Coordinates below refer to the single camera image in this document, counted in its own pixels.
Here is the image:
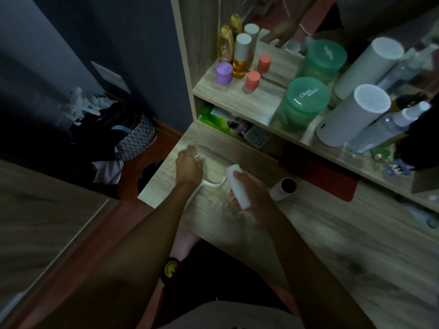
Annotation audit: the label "person's right hand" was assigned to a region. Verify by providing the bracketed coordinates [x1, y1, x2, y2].
[229, 169, 275, 220]

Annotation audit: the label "person's left hand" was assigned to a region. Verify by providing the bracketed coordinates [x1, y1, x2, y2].
[175, 145, 205, 189]

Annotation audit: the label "white lint roller handle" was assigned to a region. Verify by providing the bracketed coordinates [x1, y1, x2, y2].
[187, 176, 228, 209]

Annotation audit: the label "white lint roller paper roll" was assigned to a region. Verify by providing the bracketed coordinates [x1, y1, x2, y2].
[225, 163, 253, 210]

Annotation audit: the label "person's left forearm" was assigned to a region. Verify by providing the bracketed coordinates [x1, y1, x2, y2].
[31, 181, 203, 329]

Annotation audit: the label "person's black shorts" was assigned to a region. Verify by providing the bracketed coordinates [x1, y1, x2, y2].
[150, 241, 295, 329]

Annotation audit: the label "person's grey shirt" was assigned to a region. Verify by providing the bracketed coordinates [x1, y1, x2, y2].
[161, 299, 306, 329]

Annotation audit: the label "empty white cardboard tube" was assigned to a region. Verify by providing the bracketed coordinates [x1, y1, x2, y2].
[269, 177, 298, 202]

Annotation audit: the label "black round object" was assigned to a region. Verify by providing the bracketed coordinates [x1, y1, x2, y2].
[137, 160, 165, 194]

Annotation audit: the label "green packet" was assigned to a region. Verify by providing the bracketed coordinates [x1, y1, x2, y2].
[198, 105, 241, 134]

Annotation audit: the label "patterned laundry basket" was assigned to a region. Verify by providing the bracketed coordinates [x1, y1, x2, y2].
[115, 114, 158, 161]

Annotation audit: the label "pale blue packet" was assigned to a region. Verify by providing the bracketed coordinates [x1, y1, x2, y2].
[243, 125, 273, 149]

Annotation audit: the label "black and pink tube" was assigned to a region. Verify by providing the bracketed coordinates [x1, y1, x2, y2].
[226, 119, 254, 136]

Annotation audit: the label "white cloth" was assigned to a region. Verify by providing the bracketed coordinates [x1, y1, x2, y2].
[91, 160, 125, 186]

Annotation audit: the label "purple capped jar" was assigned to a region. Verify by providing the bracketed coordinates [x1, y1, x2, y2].
[215, 62, 234, 86]

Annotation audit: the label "green lidded plastic jar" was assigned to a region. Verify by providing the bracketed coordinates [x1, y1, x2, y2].
[274, 77, 332, 133]

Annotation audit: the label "coral capped jar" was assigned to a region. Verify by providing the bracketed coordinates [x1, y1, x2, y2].
[245, 70, 261, 91]

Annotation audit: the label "amber bottle with white cap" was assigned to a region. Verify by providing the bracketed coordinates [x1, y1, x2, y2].
[232, 33, 253, 79]

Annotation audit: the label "white cylinder humidifier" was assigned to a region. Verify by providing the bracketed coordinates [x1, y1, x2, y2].
[315, 84, 392, 148]

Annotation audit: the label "white plastic bags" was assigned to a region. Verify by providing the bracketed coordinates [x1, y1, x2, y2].
[61, 86, 114, 124]

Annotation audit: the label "yellow shampoo bottle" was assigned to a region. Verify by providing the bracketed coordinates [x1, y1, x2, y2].
[217, 25, 235, 64]

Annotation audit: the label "small green figure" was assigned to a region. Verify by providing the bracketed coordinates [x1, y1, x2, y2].
[370, 149, 391, 165]

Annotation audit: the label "wooden vanity shelf unit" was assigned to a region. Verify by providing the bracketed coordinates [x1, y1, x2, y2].
[137, 0, 439, 329]

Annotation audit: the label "small blue toy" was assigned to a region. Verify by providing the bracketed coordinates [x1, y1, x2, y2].
[382, 159, 407, 177]

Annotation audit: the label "clear spray bottle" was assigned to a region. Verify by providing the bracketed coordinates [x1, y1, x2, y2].
[346, 101, 432, 154]

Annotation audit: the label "dark brown glossy bag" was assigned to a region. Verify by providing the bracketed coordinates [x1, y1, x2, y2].
[397, 96, 439, 172]

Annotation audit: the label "white wall socket plate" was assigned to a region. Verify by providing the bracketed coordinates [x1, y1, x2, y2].
[91, 61, 132, 95]

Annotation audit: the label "wall mirror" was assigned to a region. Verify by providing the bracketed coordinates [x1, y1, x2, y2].
[240, 0, 439, 110]

